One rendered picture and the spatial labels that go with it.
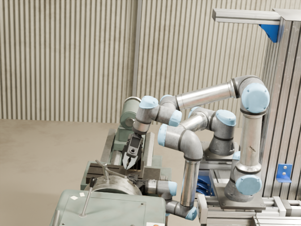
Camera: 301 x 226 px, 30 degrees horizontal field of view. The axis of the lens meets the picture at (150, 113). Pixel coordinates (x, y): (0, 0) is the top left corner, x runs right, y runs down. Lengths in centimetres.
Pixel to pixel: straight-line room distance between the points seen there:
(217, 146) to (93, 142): 284
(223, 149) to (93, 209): 103
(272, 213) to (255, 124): 57
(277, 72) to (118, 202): 98
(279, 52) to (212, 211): 84
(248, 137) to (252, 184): 22
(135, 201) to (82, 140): 344
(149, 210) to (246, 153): 51
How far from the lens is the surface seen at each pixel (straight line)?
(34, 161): 554
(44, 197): 496
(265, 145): 292
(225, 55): 621
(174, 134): 284
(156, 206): 253
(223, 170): 327
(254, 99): 244
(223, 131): 319
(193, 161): 285
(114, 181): 273
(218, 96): 259
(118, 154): 380
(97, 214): 245
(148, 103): 245
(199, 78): 624
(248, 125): 252
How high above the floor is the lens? 260
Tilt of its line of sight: 23 degrees down
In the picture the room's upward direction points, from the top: 4 degrees clockwise
